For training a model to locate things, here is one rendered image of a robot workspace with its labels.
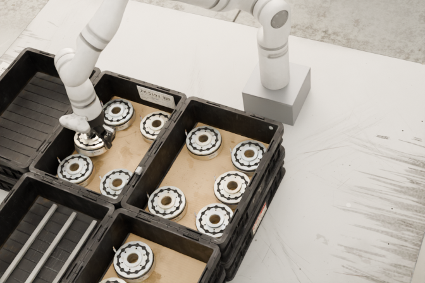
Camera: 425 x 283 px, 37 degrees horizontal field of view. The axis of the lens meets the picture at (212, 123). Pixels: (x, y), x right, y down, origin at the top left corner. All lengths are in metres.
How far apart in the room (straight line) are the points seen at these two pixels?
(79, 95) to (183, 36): 0.77
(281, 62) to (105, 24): 0.58
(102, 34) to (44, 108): 0.57
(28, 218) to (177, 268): 0.46
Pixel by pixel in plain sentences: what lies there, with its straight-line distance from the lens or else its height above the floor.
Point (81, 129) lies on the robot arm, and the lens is 1.70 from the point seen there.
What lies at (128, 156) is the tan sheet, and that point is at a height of 0.83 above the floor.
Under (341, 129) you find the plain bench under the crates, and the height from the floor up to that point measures 0.70.
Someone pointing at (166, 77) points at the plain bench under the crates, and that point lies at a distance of 2.22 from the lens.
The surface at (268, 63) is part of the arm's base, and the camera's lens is 1.90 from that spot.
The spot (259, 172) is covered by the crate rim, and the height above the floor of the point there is 0.93.
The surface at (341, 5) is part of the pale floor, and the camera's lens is 3.46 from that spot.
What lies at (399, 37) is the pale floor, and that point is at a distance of 3.30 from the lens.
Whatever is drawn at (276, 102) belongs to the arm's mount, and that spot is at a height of 0.80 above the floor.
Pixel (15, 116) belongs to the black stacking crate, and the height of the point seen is 0.83.
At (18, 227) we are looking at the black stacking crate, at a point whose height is 0.83.
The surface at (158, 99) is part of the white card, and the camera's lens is 1.91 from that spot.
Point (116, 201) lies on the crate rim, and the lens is 1.67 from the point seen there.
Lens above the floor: 2.30
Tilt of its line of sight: 51 degrees down
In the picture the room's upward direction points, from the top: 11 degrees counter-clockwise
